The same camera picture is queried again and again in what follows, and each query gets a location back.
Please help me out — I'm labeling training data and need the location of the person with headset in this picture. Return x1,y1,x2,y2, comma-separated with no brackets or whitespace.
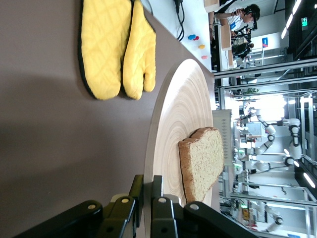
214,3,262,33

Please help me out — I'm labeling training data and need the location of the yellow quilted oven mitt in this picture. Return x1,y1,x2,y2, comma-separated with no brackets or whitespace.
121,0,157,101
78,0,135,101

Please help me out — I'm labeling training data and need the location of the hanging black cable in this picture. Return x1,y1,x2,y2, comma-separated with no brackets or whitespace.
172,0,186,42

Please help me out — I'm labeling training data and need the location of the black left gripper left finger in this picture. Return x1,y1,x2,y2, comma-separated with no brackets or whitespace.
13,175,144,238

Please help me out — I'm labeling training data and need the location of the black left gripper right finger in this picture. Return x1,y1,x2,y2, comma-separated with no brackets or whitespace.
151,175,260,238

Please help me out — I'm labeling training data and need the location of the brown table mat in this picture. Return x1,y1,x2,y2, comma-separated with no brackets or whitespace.
0,0,216,238

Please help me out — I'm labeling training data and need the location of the slice of brown toast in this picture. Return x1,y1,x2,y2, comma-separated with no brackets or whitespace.
178,126,225,203

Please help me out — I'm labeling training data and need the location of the round light wooden plate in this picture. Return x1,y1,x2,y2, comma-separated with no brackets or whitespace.
143,59,215,238

